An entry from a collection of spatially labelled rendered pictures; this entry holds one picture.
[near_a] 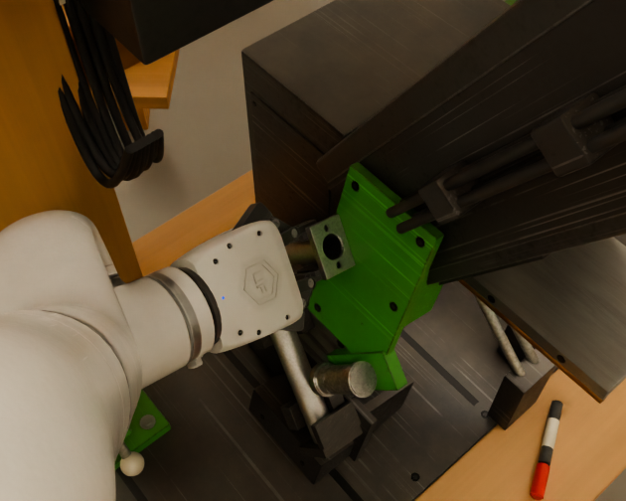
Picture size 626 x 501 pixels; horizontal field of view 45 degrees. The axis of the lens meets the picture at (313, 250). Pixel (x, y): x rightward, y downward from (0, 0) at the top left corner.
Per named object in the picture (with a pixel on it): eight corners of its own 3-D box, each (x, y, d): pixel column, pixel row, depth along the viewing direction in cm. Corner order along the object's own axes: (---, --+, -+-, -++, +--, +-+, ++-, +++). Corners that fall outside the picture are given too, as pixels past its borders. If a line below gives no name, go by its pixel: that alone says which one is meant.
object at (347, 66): (483, 202, 117) (536, 18, 90) (335, 311, 106) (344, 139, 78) (399, 136, 125) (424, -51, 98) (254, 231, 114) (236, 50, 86)
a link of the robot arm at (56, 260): (-177, 217, 34) (-3, 246, 64) (-25, 543, 34) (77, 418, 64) (19, 139, 35) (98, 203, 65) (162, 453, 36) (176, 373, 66)
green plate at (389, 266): (426, 346, 85) (492, 208, 71) (375, 379, 81) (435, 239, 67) (357, 281, 91) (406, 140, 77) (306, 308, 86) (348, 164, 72)
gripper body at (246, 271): (225, 368, 64) (317, 316, 71) (184, 254, 62) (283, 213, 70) (179, 365, 70) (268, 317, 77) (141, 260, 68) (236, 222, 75)
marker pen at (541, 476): (549, 403, 98) (552, 398, 96) (561, 408, 97) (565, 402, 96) (528, 497, 91) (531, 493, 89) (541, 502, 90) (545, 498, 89)
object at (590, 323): (690, 316, 82) (702, 301, 80) (597, 407, 76) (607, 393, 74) (431, 121, 99) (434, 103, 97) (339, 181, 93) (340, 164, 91)
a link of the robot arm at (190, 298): (206, 374, 62) (234, 358, 64) (170, 273, 61) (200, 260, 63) (156, 370, 69) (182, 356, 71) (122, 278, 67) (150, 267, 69)
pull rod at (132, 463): (151, 469, 89) (142, 450, 85) (130, 484, 88) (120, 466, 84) (125, 434, 92) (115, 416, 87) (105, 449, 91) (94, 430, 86)
